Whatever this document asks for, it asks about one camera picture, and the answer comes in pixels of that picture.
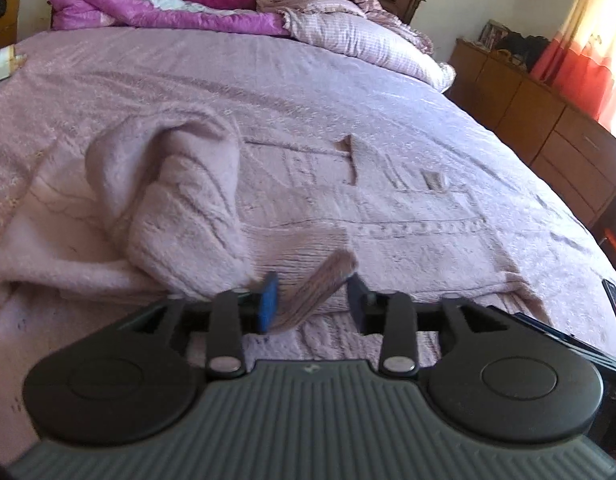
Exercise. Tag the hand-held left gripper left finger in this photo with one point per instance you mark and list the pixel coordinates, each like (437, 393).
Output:
(269, 305)

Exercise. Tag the orange curtain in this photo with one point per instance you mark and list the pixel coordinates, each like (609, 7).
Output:
(582, 45)

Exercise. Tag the pink knit cardigan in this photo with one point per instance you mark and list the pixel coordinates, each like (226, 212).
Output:
(188, 210)

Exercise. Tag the pink ruffled blanket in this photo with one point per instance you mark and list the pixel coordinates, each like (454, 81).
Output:
(348, 2)

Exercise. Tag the wooden dresser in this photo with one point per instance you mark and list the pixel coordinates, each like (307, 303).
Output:
(537, 110)

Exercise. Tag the pink checked pillow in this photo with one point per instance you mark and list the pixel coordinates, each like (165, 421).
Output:
(363, 45)

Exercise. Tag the small picture box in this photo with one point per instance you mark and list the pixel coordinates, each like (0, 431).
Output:
(492, 35)

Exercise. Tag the black bag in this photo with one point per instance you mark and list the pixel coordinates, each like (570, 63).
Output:
(525, 50)

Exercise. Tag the pink floral bed sheet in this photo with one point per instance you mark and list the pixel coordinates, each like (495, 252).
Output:
(338, 95)

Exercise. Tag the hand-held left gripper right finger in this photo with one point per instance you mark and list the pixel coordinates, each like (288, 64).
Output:
(357, 307)

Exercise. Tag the white booklet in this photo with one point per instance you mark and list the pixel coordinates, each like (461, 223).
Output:
(0, 62)

